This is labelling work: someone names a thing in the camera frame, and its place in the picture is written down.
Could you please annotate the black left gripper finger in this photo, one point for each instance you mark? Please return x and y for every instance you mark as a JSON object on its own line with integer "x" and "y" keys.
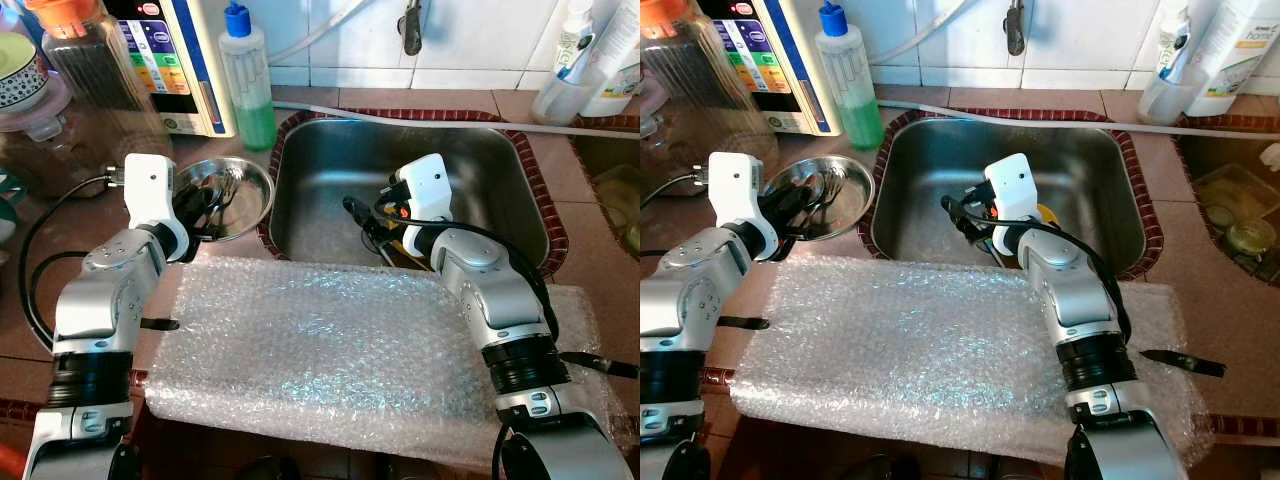
{"x": 213, "y": 203}
{"x": 807, "y": 203}

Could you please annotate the stainless steel bowl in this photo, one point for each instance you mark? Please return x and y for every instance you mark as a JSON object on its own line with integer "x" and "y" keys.
{"x": 855, "y": 195}
{"x": 255, "y": 195}

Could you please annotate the yellow plastic cup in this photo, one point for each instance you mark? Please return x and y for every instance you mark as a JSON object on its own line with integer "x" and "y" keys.
{"x": 1047, "y": 214}

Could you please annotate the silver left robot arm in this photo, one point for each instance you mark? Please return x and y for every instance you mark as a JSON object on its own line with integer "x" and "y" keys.
{"x": 100, "y": 300}
{"x": 690, "y": 310}

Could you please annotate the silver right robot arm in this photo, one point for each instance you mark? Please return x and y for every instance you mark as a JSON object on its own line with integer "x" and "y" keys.
{"x": 490, "y": 290}
{"x": 1075, "y": 300}

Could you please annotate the stainless steel sink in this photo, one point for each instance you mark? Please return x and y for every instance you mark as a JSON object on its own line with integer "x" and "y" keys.
{"x": 930, "y": 180}
{"x": 330, "y": 180}

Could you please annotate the white straight pipe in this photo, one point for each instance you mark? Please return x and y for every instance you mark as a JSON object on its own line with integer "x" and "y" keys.
{"x": 1080, "y": 122}
{"x": 450, "y": 120}

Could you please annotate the green liquid bottle blue cap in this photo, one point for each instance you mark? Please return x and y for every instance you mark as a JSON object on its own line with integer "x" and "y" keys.
{"x": 852, "y": 100}
{"x": 250, "y": 100}

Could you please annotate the clear bubble wrap sheet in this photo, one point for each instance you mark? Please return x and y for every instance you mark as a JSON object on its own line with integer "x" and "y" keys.
{"x": 300, "y": 350}
{"x": 880, "y": 350}

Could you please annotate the white water purifier appliance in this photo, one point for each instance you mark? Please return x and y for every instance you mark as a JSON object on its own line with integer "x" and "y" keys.
{"x": 790, "y": 55}
{"x": 190, "y": 55}

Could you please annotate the dark metal faucet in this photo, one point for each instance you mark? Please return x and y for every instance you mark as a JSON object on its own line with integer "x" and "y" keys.
{"x": 410, "y": 35}
{"x": 1016, "y": 35}

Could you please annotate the clear plastic food container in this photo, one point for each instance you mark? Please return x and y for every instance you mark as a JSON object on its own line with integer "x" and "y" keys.
{"x": 1230, "y": 190}
{"x": 620, "y": 195}

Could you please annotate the glass jar orange lid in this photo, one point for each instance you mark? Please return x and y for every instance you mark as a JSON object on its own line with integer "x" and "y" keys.
{"x": 95, "y": 75}
{"x": 690, "y": 75}

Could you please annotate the clear plastic cup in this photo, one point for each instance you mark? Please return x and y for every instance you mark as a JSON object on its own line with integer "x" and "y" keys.
{"x": 1158, "y": 105}
{"x": 555, "y": 105}

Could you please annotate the dark side basin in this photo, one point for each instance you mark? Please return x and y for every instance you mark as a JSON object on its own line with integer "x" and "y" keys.
{"x": 590, "y": 240}
{"x": 1195, "y": 255}

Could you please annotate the patterned ceramic bowl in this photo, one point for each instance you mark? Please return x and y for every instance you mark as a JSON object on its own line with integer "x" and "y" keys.
{"x": 15, "y": 80}

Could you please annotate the large white detergent bottle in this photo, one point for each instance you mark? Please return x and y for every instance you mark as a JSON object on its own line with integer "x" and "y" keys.
{"x": 618, "y": 55}
{"x": 1235, "y": 50}

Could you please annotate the small white green-label bottle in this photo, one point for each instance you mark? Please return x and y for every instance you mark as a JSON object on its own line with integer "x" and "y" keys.
{"x": 575, "y": 40}
{"x": 1178, "y": 40}

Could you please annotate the round greenish lid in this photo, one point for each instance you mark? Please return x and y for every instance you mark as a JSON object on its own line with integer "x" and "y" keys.
{"x": 1250, "y": 235}

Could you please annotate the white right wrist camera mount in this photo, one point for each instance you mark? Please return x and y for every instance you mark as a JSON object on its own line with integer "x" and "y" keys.
{"x": 1015, "y": 185}
{"x": 430, "y": 185}

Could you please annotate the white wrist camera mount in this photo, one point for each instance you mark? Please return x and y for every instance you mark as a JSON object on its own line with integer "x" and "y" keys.
{"x": 430, "y": 185}
{"x": 735, "y": 195}
{"x": 1015, "y": 185}
{"x": 150, "y": 195}

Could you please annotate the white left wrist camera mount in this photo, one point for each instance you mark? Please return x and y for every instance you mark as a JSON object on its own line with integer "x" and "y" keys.
{"x": 150, "y": 195}
{"x": 735, "y": 195}

